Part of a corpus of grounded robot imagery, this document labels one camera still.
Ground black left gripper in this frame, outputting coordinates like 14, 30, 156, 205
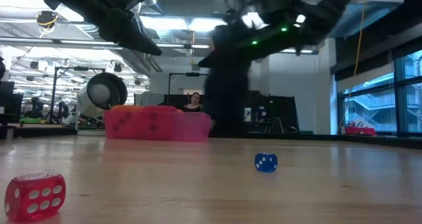
55, 0, 163, 56

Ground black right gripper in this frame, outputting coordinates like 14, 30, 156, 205
197, 18, 307, 69

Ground magenta foam die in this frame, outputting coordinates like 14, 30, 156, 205
142, 105, 181, 141

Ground small blue die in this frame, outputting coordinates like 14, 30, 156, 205
254, 152, 278, 173

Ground small red translucent die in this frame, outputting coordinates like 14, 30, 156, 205
4, 172, 67, 223

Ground black background cabinets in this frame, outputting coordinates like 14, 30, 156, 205
249, 90, 299, 134

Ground pink translucent plastic bin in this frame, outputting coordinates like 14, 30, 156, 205
104, 110, 212, 142

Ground long ceiling light strip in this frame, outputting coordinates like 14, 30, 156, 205
154, 41, 320, 55

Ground large glass window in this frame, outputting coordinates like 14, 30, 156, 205
336, 49, 422, 136

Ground black background rig frame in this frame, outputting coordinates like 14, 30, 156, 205
167, 71, 208, 103

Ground black aluminium table frame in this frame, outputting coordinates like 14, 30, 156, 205
0, 125, 422, 150

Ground yellow hanging cable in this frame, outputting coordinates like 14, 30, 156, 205
352, 3, 369, 77

